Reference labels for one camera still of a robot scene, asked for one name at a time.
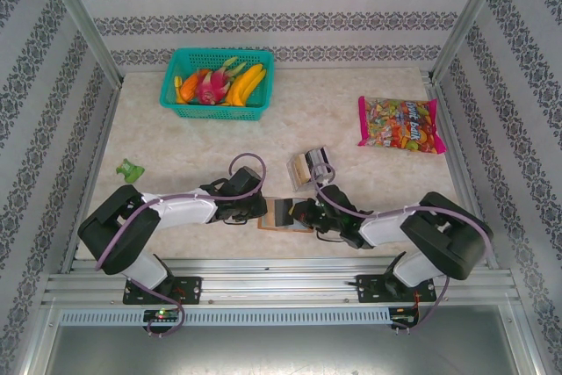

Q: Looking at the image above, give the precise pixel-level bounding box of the orange card holder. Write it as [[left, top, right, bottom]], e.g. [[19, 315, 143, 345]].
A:
[[256, 197, 315, 234]]

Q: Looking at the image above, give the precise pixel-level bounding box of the black VIP card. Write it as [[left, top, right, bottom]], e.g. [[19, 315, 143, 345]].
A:
[[274, 198, 295, 227]]

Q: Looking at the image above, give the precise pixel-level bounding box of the clear acrylic card box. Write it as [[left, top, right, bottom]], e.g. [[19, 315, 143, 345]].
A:
[[285, 145, 330, 194]]

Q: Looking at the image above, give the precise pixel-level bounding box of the orange card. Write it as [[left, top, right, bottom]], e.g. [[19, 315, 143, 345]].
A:
[[292, 155, 309, 184]]

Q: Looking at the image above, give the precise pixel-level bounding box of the teal plastic basket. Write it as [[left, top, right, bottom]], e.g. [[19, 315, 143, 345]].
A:
[[158, 47, 276, 122]]

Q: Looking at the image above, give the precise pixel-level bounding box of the small controller board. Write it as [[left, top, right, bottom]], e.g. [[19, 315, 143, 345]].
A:
[[390, 306, 421, 328], [143, 308, 181, 323]]

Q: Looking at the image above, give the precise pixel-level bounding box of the small green toy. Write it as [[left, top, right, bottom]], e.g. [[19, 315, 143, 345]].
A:
[[115, 158, 145, 184]]

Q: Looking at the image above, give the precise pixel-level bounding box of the yellow banana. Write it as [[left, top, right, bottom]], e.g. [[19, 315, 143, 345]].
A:
[[236, 68, 268, 107], [224, 62, 264, 106]]

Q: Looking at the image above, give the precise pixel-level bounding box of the pink fruit candy bag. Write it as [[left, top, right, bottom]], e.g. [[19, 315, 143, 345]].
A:
[[357, 96, 448, 155]]

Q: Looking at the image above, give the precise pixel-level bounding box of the pink dragon fruit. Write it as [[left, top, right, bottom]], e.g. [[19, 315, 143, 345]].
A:
[[195, 56, 248, 106]]

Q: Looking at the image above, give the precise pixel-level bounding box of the grey metal shelf panel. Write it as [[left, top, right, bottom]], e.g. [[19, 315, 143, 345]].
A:
[[41, 302, 535, 375]]

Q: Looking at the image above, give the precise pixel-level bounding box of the orange toy fruit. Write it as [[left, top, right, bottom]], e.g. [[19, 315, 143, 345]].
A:
[[179, 72, 202, 102]]

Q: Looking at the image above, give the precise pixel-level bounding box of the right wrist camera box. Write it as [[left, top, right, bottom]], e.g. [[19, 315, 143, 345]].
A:
[[309, 163, 349, 213]]

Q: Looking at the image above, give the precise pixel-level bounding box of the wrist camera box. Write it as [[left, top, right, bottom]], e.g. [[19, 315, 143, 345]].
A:
[[227, 166, 263, 196], [309, 163, 349, 213]]

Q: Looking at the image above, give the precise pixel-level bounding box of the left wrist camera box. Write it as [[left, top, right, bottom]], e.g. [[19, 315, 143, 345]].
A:
[[227, 166, 263, 196]]

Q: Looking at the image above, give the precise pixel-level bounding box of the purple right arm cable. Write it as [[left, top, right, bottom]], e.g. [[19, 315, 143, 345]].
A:
[[309, 162, 495, 333]]

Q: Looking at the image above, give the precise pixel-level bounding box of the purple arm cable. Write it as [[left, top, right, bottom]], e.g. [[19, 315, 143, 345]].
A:
[[309, 162, 495, 333], [94, 153, 269, 337]]

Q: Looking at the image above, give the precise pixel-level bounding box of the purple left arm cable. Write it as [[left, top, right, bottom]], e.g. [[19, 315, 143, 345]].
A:
[[94, 153, 269, 337]]

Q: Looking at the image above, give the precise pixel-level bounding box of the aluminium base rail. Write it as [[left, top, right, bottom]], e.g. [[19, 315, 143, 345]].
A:
[[41, 257, 522, 306]]

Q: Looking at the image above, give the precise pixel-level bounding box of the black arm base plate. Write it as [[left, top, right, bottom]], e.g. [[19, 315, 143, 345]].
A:
[[122, 276, 203, 306], [355, 272, 438, 305]]

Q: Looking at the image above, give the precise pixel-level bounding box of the slotted grey cable duct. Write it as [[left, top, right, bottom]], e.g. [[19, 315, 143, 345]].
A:
[[58, 306, 393, 328]]

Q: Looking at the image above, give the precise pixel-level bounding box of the aluminium side rail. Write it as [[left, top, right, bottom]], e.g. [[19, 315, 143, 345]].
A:
[[420, 70, 501, 270], [60, 83, 123, 274]]

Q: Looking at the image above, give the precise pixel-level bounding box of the aluminium frame post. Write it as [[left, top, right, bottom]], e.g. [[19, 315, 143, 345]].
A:
[[428, 0, 514, 83], [37, 0, 125, 86]]

